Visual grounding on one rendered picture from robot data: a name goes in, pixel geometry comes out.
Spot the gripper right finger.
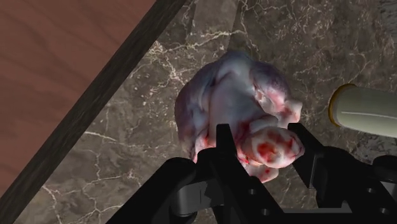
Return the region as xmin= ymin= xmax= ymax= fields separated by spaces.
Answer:
xmin=287 ymin=122 xmax=397 ymax=224

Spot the raw whole chicken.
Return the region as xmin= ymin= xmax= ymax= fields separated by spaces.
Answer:
xmin=174 ymin=50 xmax=306 ymax=183

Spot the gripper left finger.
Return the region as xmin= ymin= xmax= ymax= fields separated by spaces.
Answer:
xmin=106 ymin=123 xmax=284 ymax=224

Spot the pale cylinder with yellow rim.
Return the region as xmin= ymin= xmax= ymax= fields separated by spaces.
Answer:
xmin=328 ymin=83 xmax=397 ymax=139

